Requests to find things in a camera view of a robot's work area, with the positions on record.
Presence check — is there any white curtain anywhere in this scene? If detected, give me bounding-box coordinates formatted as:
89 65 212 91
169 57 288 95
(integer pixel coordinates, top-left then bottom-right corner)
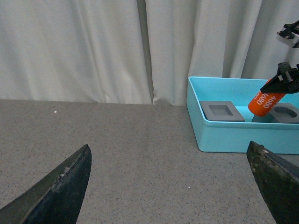
0 0 299 105

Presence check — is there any orange cylinder with white numbers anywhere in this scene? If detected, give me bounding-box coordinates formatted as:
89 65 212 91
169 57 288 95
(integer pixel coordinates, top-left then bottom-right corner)
248 90 286 117

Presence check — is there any light blue plastic box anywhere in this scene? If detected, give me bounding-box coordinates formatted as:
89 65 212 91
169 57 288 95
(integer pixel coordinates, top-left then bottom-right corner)
187 77 299 154

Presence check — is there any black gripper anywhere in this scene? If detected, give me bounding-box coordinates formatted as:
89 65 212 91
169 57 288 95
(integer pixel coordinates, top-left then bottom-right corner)
260 21 299 93

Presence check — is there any gray block with round hole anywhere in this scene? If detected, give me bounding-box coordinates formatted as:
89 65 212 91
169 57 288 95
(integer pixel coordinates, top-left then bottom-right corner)
269 103 299 124

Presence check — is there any camera left gripper black left finger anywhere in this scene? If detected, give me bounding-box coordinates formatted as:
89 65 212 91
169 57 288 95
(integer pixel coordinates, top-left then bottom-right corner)
0 145 92 224

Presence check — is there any gray block with square hole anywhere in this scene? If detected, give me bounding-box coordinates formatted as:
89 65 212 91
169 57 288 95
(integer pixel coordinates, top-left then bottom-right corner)
199 101 245 122

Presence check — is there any camera left gripper black right finger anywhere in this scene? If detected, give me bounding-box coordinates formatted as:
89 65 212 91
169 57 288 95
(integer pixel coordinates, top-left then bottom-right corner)
246 141 299 224

